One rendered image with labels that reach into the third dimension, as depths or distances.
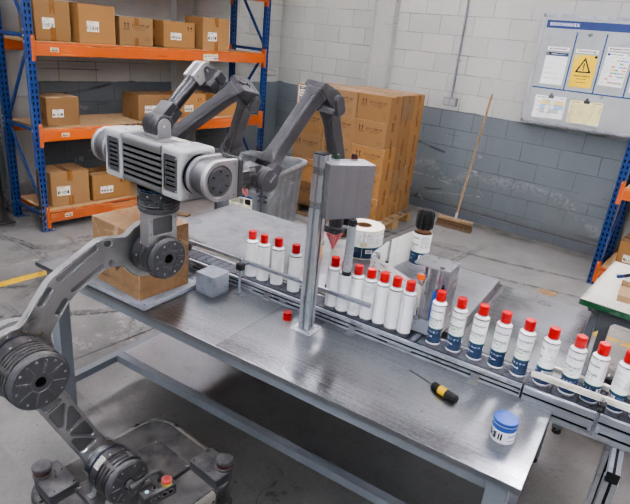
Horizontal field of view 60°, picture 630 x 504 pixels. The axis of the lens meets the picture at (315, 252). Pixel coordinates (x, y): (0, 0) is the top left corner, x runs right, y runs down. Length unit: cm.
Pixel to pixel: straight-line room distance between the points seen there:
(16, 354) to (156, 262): 47
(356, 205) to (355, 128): 371
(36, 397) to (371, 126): 431
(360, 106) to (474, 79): 158
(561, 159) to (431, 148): 149
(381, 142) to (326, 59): 247
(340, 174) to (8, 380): 114
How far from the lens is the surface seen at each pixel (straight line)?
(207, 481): 230
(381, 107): 543
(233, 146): 237
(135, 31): 578
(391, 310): 202
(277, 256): 224
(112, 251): 188
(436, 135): 679
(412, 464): 252
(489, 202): 661
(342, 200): 186
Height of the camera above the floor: 186
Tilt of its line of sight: 21 degrees down
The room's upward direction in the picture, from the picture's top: 6 degrees clockwise
